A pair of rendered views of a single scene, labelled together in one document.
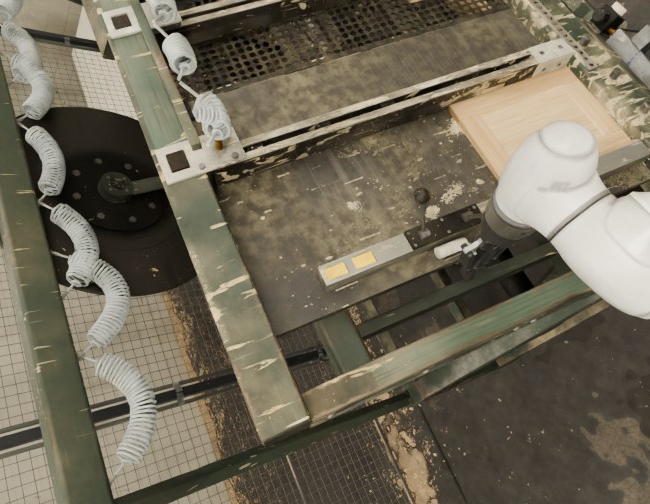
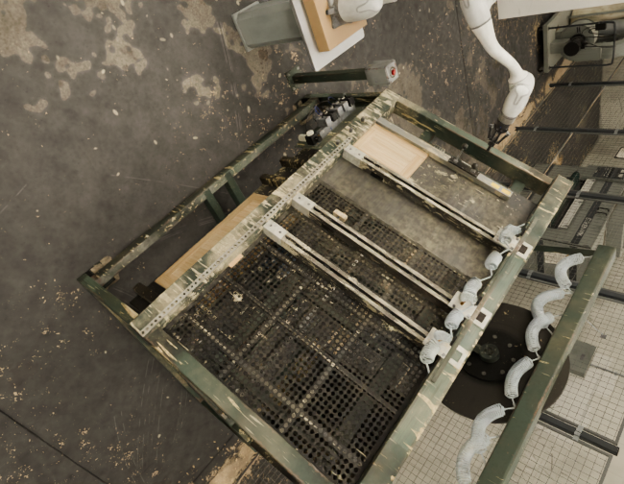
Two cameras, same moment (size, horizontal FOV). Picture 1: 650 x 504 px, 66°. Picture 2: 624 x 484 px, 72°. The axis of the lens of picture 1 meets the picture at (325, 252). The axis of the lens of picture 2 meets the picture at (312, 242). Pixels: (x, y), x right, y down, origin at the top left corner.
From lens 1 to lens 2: 259 cm
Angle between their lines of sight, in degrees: 48
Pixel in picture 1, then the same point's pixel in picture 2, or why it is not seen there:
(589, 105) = (366, 138)
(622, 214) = (526, 82)
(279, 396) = (561, 182)
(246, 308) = (547, 202)
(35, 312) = (579, 311)
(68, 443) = (598, 269)
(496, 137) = (406, 164)
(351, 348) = (516, 186)
